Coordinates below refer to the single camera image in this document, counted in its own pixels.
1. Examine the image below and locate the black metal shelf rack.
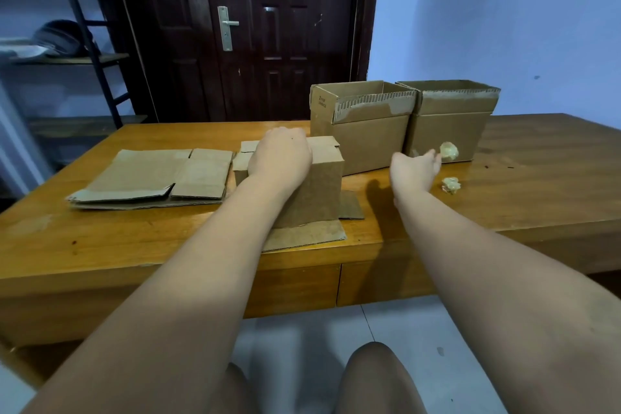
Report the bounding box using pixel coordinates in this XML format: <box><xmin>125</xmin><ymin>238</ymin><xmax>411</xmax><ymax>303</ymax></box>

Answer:
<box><xmin>0</xmin><ymin>0</ymin><xmax>149</xmax><ymax>139</ymax></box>

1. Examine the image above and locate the flattened brown cardboard box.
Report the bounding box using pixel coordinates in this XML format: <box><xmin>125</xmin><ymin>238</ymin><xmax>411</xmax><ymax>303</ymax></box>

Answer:
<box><xmin>69</xmin><ymin>184</ymin><xmax>229</xmax><ymax>211</ymax></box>
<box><xmin>67</xmin><ymin>148</ymin><xmax>234</xmax><ymax>204</ymax></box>

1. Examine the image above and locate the person's left leg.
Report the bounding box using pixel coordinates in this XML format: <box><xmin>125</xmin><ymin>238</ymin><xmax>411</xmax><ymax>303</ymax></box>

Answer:
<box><xmin>206</xmin><ymin>362</ymin><xmax>255</xmax><ymax>414</ymax></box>

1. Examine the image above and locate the person's left hand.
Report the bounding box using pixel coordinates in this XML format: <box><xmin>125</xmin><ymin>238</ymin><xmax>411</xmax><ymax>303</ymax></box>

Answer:
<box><xmin>247</xmin><ymin>126</ymin><xmax>313</xmax><ymax>188</ymax></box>

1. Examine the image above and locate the silver door handle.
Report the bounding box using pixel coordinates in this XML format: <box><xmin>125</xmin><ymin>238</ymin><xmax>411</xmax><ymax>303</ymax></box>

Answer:
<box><xmin>217</xmin><ymin>5</ymin><xmax>240</xmax><ymax>52</ymax></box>

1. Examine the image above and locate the person's right forearm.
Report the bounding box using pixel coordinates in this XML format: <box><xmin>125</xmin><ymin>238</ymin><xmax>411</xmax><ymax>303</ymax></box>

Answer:
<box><xmin>393</xmin><ymin>188</ymin><xmax>621</xmax><ymax>414</ymax></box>

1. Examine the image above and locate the person's leg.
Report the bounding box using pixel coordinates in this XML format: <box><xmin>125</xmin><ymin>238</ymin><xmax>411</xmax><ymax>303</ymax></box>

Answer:
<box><xmin>334</xmin><ymin>341</ymin><xmax>429</xmax><ymax>414</ymax></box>
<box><xmin>206</xmin><ymin>362</ymin><xmax>255</xmax><ymax>414</ymax></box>

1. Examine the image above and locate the dark brown panelled door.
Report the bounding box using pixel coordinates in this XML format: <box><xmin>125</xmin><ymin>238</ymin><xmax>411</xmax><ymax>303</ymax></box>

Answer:
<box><xmin>80</xmin><ymin>0</ymin><xmax>384</xmax><ymax>124</ymax></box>

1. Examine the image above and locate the wooden table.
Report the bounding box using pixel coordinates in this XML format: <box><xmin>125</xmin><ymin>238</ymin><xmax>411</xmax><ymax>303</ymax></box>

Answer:
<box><xmin>0</xmin><ymin>113</ymin><xmax>621</xmax><ymax>390</ymax></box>

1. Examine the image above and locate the open cardboard box with print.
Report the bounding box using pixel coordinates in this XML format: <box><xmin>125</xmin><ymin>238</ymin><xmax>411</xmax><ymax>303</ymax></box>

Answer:
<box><xmin>310</xmin><ymin>80</ymin><xmax>419</xmax><ymax>177</ymax></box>

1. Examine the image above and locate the person's left forearm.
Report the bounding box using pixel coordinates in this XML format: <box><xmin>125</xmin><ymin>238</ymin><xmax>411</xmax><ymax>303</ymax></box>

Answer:
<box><xmin>22</xmin><ymin>175</ymin><xmax>298</xmax><ymax>414</ymax></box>

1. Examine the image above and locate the small brown cardboard box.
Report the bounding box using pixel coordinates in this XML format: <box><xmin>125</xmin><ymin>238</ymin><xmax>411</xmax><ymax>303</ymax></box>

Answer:
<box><xmin>232</xmin><ymin>136</ymin><xmax>365</xmax><ymax>253</ymax></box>

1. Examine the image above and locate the person's right hand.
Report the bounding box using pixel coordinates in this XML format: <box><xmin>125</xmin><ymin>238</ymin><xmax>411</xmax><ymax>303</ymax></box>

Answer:
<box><xmin>389</xmin><ymin>149</ymin><xmax>443</xmax><ymax>201</ymax></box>

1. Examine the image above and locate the dark grey cap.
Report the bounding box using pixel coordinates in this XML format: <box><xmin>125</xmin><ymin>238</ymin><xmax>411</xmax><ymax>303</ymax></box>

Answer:
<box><xmin>33</xmin><ymin>19</ymin><xmax>102</xmax><ymax>58</ymax></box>

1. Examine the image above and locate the white plate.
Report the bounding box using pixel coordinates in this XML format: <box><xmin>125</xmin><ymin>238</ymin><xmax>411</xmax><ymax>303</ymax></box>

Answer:
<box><xmin>0</xmin><ymin>39</ymin><xmax>50</xmax><ymax>60</ymax></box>

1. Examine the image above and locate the person's right leg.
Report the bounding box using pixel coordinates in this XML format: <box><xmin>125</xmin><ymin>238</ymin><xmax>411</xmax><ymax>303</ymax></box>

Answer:
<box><xmin>334</xmin><ymin>341</ymin><xmax>429</xmax><ymax>414</ymax></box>

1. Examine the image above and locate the open plain cardboard box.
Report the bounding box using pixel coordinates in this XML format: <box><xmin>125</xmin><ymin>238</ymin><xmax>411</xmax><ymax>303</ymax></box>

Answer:
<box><xmin>396</xmin><ymin>79</ymin><xmax>501</xmax><ymax>164</ymax></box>

